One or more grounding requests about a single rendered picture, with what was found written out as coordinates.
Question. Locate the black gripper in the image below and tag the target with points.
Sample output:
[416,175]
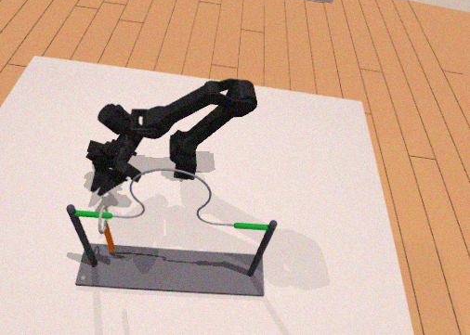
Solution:
[106,179]

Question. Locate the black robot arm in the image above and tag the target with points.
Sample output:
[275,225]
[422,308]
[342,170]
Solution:
[239,100]

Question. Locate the orange handle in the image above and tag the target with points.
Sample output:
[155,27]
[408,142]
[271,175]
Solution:
[105,229]

